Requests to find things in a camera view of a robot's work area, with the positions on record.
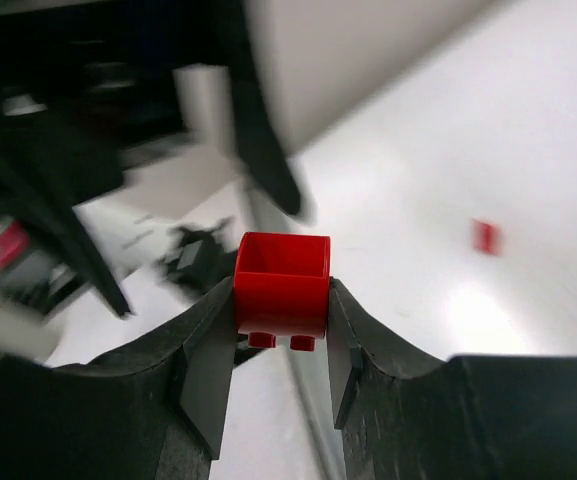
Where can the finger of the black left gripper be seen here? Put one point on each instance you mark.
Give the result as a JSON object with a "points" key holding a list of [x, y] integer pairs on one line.
{"points": [[257, 143]]}

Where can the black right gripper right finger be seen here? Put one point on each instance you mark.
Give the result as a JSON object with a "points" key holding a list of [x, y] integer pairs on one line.
{"points": [[404, 414]]}

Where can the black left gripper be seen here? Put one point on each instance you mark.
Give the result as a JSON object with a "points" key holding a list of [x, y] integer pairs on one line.
{"points": [[88, 89]]}

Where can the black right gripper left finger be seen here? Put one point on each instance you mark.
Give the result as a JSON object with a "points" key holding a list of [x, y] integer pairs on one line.
{"points": [[151, 409]]}

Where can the red oval lego piece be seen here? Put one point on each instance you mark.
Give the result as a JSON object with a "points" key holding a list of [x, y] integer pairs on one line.
{"points": [[281, 285]]}

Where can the small red lego piece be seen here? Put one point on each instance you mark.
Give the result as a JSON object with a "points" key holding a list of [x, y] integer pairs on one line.
{"points": [[487, 237]]}

